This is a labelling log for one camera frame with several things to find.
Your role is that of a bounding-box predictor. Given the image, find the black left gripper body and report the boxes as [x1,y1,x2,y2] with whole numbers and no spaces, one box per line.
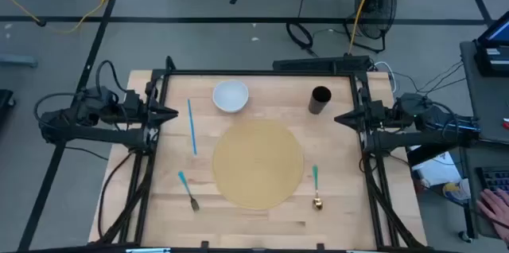
[133,92,157,141]

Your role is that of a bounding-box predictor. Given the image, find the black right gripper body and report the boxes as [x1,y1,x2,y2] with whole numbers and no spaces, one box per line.
[359,89,385,149]

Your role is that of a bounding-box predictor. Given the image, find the blue drinking straw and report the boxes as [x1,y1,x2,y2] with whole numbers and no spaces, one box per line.
[186,99,198,156]

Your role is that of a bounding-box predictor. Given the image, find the black cylindrical cup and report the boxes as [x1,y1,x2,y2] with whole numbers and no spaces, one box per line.
[308,85,332,115]

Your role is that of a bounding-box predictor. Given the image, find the teal-handled gold spoon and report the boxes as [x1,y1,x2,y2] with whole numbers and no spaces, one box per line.
[177,170,200,212]

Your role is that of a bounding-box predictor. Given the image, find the white round bowl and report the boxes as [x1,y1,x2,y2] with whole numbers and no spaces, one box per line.
[212,80,250,114]

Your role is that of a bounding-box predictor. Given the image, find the teal-handled fork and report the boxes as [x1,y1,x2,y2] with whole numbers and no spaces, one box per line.
[311,165,324,211]

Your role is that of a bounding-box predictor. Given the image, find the black power strip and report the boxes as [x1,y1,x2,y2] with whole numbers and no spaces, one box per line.
[272,55,374,73]

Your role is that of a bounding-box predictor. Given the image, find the white paper sheet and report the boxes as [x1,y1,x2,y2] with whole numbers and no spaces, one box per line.
[410,145,463,187]

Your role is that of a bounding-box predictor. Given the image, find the round woven yellow placemat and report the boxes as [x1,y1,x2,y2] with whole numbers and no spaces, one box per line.
[212,119,305,211]

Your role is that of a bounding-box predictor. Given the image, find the grey keyboard desk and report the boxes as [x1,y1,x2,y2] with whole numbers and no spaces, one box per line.
[460,139,509,242]

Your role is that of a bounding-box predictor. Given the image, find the black floor fan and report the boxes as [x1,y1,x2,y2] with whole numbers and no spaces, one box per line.
[344,0,398,54]

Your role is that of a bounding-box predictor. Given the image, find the grey side table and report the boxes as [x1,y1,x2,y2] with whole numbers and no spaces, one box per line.
[459,40,509,145]

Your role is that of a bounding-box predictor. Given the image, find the yellow and blue container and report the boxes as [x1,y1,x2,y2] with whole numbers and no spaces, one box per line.
[442,179,473,203]

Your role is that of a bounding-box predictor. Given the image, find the black box with white labels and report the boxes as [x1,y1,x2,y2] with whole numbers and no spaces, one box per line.
[473,41,509,78]

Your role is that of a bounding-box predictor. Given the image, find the black keyboard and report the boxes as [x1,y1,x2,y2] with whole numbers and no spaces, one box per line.
[476,165,509,206]

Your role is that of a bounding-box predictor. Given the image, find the grey floor bar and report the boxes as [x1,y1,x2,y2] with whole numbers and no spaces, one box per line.
[0,53,39,68]

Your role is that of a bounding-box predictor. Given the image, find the black wheeled object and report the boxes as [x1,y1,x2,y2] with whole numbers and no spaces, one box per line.
[0,88,17,121]

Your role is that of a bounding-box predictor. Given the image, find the black monitor with blue screen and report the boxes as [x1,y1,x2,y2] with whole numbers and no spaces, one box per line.
[476,10,509,47]

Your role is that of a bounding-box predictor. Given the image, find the person's hand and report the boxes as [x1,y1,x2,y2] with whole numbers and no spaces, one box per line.
[476,188,509,246]

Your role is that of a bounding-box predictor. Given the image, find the white cable by power strip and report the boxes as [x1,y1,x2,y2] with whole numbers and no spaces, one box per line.
[372,60,398,94]

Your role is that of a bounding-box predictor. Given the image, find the thin black cables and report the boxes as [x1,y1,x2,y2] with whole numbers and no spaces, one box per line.
[391,58,467,95]

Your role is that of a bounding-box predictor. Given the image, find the black cable loop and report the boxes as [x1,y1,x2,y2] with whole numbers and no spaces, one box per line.
[96,151,136,242]

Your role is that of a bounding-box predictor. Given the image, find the black coiled cable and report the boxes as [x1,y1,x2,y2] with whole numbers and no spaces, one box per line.
[285,21,319,58]

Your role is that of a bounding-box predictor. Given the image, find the black aluminium table frame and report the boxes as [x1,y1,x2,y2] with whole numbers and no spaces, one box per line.
[89,56,429,253]

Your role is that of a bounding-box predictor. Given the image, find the yellow cable by fan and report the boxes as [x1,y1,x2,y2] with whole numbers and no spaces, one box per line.
[348,0,379,55]

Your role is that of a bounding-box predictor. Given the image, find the yellow extension cable with plug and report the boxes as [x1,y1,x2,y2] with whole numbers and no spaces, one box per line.
[0,0,112,34]

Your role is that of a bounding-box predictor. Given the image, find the silver metal bracket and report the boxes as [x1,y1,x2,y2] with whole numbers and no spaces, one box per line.
[125,247,172,253]

